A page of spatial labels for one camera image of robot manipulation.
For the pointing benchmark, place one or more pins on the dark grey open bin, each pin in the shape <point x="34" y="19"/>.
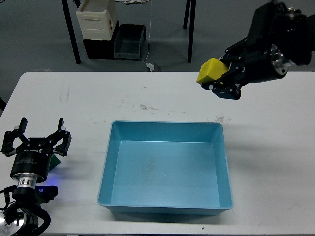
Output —
<point x="129" y="41"/>

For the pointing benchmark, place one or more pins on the yellow block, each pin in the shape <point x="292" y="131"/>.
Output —
<point x="211" y="70"/>

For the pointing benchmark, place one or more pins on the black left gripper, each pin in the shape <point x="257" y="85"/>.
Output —
<point x="33" y="155"/>

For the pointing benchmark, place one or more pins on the cream plastic crate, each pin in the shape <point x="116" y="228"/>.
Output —
<point x="97" y="19"/>

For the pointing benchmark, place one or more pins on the black storage box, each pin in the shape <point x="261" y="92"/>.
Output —
<point x="101" y="49"/>

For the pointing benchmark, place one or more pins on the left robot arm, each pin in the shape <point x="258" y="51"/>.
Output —
<point x="22" y="214"/>

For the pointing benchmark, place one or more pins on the black table leg left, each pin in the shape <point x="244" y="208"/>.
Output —
<point x="71" y="32"/>

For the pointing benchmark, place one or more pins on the white power adapter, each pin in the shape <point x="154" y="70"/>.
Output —
<point x="150" y="67"/>

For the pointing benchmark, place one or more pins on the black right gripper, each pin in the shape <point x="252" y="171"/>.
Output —
<point x="250" y="63"/>

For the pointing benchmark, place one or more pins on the green block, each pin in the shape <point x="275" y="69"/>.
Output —
<point x="54" y="162"/>

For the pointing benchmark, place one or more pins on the black table leg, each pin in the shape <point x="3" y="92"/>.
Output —
<point x="189" y="21"/>
<point x="71" y="32"/>

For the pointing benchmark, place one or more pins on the light blue plastic bin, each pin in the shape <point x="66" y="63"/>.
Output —
<point x="166" y="168"/>

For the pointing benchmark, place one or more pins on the black table leg right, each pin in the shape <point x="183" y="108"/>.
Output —
<point x="189" y="21"/>

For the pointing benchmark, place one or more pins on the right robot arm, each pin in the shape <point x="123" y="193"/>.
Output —
<point x="278" y="38"/>

